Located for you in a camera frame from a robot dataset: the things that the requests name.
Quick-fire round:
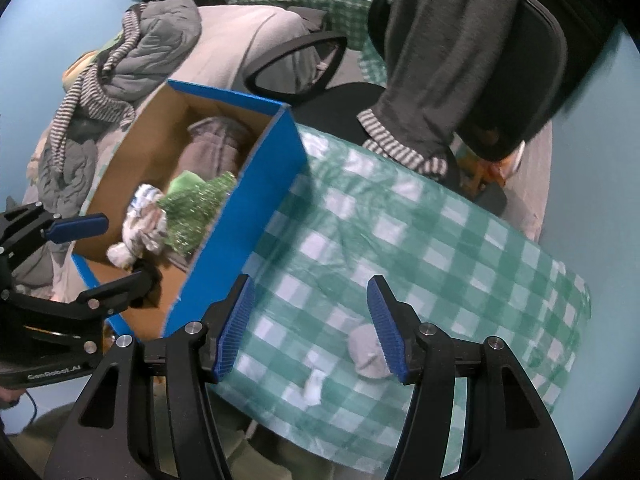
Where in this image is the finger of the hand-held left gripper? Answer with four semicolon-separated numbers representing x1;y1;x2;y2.
0;267;151;333
0;202;109;261

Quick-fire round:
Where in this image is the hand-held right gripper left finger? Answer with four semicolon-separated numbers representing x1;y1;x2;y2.
44;274;256;480

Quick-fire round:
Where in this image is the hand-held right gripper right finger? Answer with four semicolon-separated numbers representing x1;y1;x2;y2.
366;275;575;480

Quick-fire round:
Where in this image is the grey sock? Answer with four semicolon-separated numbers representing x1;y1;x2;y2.
348;324;396;380

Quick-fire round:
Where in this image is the black sock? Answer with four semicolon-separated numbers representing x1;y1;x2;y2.
135;259;165;308

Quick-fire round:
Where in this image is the white patterned cloth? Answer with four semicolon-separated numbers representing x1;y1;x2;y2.
106;183;171;268

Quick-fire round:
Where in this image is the small white sock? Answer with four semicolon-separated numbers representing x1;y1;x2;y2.
302;369;326;407

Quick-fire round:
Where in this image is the green tinsel decoration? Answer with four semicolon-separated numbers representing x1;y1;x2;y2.
157;171;238;256

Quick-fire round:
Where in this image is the light green soft item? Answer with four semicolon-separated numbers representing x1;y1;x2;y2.
166;170;206;196

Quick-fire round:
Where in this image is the blue rimmed cardboard box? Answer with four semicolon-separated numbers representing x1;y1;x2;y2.
70;79;308;345

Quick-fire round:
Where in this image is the grey fleece mitten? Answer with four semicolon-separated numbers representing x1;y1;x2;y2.
180;116;261;186

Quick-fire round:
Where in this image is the green checked plastic tablecloth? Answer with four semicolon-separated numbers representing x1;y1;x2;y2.
207;127;593;476

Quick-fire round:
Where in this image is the grey white striped garment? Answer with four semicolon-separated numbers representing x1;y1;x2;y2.
47;4;146;157

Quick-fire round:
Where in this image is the pale printed pillow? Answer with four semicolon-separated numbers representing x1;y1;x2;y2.
62;30;123;87

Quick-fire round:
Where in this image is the orange yellow item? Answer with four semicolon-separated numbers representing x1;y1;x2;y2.
457;142;526;186

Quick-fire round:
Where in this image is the grey quilt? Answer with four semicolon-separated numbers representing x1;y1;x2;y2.
10;0;203;291

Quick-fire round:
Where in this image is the black office chair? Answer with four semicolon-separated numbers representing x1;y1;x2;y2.
243;0;568;216

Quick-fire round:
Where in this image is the dark grey fleece garment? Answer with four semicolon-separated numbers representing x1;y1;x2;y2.
356;0;531;182

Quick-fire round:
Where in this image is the dark grey cushion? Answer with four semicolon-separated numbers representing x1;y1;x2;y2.
287;5;326;32

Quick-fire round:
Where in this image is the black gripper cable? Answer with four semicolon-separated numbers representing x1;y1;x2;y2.
17;387;40;428

